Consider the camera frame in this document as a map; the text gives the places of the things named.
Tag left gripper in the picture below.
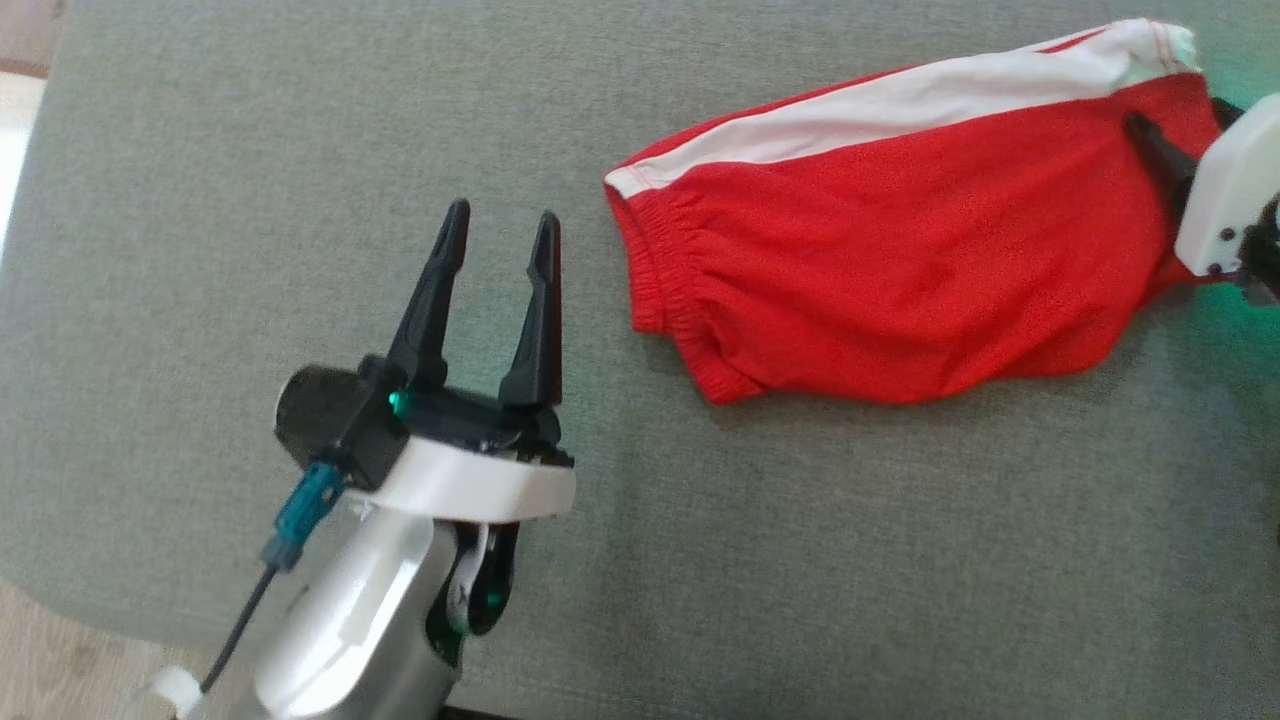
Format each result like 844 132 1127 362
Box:
368 199 578 523

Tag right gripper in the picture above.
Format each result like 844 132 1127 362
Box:
1122 93 1280 306

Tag red shorts with white stripe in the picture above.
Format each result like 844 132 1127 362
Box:
603 18 1223 406

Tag large grey sofa seat cushion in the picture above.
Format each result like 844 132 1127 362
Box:
0 0 1280 720

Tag left blue-plug camera cable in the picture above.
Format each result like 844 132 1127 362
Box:
200 462 347 696

